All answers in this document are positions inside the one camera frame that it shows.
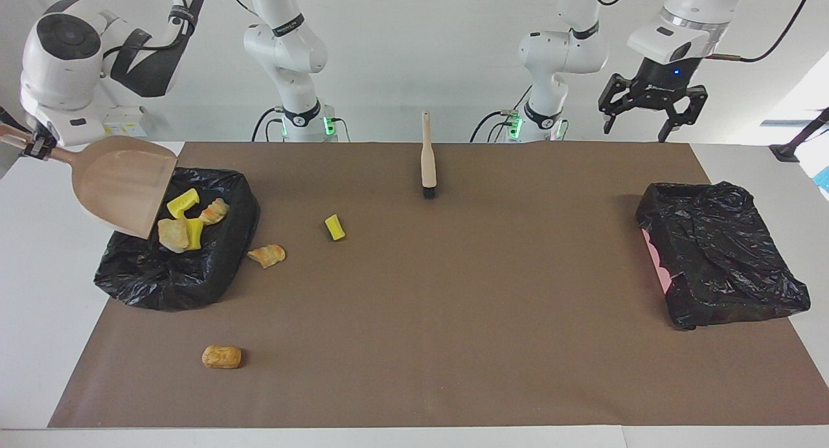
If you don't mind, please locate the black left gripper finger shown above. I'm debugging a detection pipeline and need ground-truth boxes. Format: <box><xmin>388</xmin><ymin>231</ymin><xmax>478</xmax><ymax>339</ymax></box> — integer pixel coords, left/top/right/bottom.
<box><xmin>657</xmin><ymin>85</ymin><xmax>708</xmax><ymax>143</ymax></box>
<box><xmin>597</xmin><ymin>74</ymin><xmax>639</xmax><ymax>135</ymax></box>

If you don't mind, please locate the beige plastic dustpan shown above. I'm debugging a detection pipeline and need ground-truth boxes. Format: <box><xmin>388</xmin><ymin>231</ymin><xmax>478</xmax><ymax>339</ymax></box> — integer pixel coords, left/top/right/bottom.
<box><xmin>0</xmin><ymin>124</ymin><xmax>178</xmax><ymax>240</ymax></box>

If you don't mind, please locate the notched yellow sponge piece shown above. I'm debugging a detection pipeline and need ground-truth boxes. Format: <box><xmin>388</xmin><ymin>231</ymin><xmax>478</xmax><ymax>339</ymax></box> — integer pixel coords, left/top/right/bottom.
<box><xmin>167</xmin><ymin>188</ymin><xmax>200</xmax><ymax>219</ymax></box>

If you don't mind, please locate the pale beige bread chunk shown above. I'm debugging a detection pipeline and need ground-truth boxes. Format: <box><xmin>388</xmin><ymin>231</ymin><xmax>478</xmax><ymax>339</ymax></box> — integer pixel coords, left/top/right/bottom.
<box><xmin>157</xmin><ymin>218</ymin><xmax>190</xmax><ymax>254</ymax></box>

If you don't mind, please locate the small striped toy croissant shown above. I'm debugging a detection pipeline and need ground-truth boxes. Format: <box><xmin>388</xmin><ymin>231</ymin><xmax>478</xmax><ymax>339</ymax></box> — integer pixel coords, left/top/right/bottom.
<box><xmin>198</xmin><ymin>197</ymin><xmax>230</xmax><ymax>226</ymax></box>

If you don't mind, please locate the beige hand brush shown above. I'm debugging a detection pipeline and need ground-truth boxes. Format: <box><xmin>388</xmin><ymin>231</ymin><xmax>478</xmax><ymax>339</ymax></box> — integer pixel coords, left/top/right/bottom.
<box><xmin>420</xmin><ymin>111</ymin><xmax>438</xmax><ymax>199</ymax></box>

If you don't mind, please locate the orange toy croissant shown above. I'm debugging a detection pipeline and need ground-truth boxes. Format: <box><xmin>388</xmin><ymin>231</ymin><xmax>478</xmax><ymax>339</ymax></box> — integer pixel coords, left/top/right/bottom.
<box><xmin>247</xmin><ymin>243</ymin><xmax>286</xmax><ymax>269</ymax></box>

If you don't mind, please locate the brown toy bread roll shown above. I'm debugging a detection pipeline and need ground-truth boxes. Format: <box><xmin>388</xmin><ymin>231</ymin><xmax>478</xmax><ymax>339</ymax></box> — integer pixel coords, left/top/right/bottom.
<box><xmin>201</xmin><ymin>344</ymin><xmax>242</xmax><ymax>370</ymax></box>

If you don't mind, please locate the pink bin with black bag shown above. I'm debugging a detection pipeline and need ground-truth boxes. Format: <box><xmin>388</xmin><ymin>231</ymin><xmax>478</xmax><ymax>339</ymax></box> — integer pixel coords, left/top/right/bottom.
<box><xmin>635</xmin><ymin>181</ymin><xmax>812</xmax><ymax>331</ymax></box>

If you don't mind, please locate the bin lined with black bag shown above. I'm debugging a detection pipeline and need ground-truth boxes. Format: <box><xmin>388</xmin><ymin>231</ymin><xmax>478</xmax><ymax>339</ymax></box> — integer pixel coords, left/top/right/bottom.
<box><xmin>94</xmin><ymin>166</ymin><xmax>261</xmax><ymax>311</ymax></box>

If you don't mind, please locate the brown table mat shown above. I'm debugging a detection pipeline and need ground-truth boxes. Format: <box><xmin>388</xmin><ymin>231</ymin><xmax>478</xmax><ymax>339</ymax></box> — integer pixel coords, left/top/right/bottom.
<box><xmin>47</xmin><ymin>142</ymin><xmax>829</xmax><ymax>429</ymax></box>

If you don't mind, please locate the black camera stand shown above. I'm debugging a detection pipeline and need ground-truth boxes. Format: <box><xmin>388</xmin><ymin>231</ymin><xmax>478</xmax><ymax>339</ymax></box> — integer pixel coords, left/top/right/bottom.
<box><xmin>0</xmin><ymin>105</ymin><xmax>27</xmax><ymax>135</ymax></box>
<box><xmin>769</xmin><ymin>108</ymin><xmax>829</xmax><ymax>162</ymax></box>

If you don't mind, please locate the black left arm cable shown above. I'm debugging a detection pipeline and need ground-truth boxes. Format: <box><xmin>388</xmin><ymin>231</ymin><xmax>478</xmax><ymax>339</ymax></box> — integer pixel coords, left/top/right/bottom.
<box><xmin>705</xmin><ymin>0</ymin><xmax>817</xmax><ymax>64</ymax></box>

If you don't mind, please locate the white wall socket box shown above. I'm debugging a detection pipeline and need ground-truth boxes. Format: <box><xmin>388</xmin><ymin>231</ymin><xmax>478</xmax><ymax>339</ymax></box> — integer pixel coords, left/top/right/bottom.
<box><xmin>100</xmin><ymin>105</ymin><xmax>148</xmax><ymax>138</ymax></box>

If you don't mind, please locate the black base cable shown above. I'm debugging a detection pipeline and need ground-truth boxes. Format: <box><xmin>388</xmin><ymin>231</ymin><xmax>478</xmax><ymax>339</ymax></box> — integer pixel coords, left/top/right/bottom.
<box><xmin>470</xmin><ymin>82</ymin><xmax>533</xmax><ymax>142</ymax></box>
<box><xmin>251</xmin><ymin>107</ymin><xmax>286</xmax><ymax>142</ymax></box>

